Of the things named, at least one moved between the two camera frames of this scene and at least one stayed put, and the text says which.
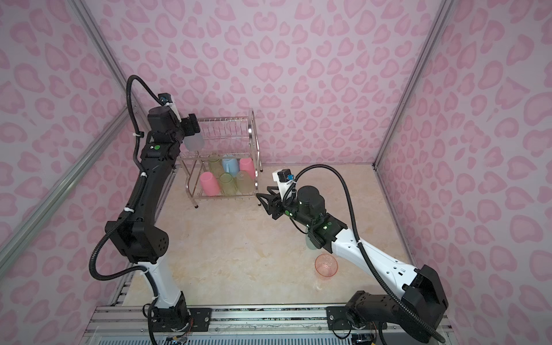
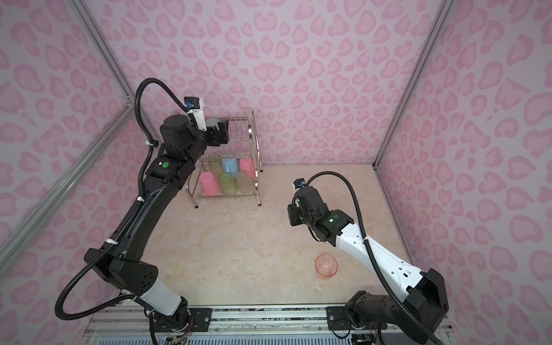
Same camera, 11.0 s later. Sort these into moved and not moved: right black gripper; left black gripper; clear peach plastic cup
Moved: left black gripper; right black gripper
Not moved: clear peach plastic cup
